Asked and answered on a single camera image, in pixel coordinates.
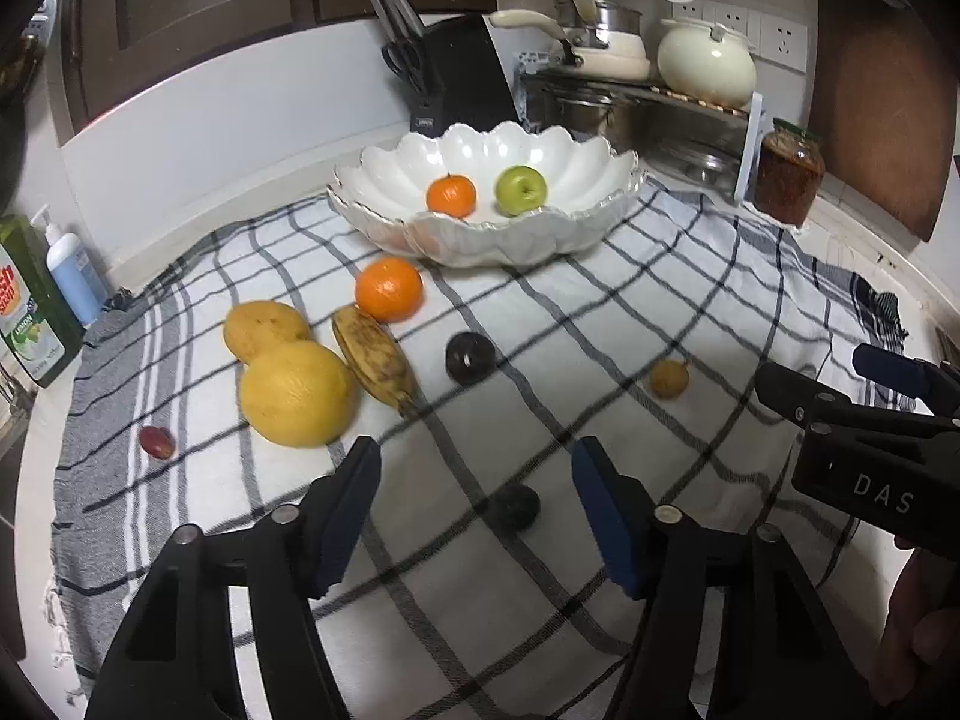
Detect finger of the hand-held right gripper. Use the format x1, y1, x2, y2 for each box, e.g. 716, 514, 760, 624
754, 362, 960, 440
852, 343, 960, 421

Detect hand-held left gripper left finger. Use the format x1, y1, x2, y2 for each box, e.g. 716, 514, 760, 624
84, 435, 383, 720

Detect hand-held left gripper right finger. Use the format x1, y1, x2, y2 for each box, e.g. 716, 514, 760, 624
570, 435, 882, 720

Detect dark purple plum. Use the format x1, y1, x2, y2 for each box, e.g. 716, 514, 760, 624
491, 484, 542, 535
445, 331, 496, 388

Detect small brown longan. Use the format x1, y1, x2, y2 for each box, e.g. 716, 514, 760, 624
649, 359, 690, 400

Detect large yellow grapefruit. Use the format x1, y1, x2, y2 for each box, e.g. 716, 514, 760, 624
239, 340, 358, 449

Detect spotted ripe banana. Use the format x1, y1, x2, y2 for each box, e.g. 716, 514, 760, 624
331, 305, 419, 419

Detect yellow mango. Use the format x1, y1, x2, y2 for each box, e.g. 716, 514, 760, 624
223, 300, 313, 365

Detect large orange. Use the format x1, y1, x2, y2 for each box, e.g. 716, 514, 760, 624
355, 257, 425, 323

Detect white scalloped bowl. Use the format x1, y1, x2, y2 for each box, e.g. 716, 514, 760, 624
328, 120, 647, 269

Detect person's right hand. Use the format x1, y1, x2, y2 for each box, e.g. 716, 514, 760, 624
877, 547, 960, 710

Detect dark blue printed cloth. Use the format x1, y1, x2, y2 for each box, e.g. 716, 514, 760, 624
851, 270, 910, 352

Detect white checked cloth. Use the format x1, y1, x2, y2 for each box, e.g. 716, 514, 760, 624
45, 180, 912, 720

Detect glass jar of red sauce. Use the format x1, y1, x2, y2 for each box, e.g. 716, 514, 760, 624
754, 118, 826, 226

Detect glass pot lid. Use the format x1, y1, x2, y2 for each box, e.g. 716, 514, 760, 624
652, 139, 743, 188

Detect brown wooden cutting board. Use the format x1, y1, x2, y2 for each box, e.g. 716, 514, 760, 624
806, 0, 960, 242

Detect metal corner rack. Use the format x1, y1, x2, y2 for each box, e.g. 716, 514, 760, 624
521, 67, 766, 203

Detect green apple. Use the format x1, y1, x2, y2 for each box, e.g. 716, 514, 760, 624
493, 166, 547, 217

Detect cream kettle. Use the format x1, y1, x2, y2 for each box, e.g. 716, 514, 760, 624
657, 17, 758, 107

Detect small tangerine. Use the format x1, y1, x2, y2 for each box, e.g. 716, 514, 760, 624
426, 174, 478, 218

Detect large steel pot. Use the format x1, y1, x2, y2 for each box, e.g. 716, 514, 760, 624
551, 86, 638, 140

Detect blue pump bottle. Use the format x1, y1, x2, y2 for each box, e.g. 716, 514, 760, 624
31, 206, 108, 327

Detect cream saucepan with steel pot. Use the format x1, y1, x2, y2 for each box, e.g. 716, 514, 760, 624
487, 9, 652, 82

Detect green detergent bottle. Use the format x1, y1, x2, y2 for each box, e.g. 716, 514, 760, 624
0, 214, 85, 389

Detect black knife block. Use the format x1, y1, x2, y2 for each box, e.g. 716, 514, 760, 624
409, 13, 520, 137

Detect black kitchen scissors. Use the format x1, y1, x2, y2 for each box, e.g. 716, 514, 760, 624
381, 37, 440, 95

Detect metal strainer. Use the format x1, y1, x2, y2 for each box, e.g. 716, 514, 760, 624
22, 0, 61, 42

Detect steel pot with cream handle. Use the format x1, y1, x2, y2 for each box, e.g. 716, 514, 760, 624
555, 0, 644, 50

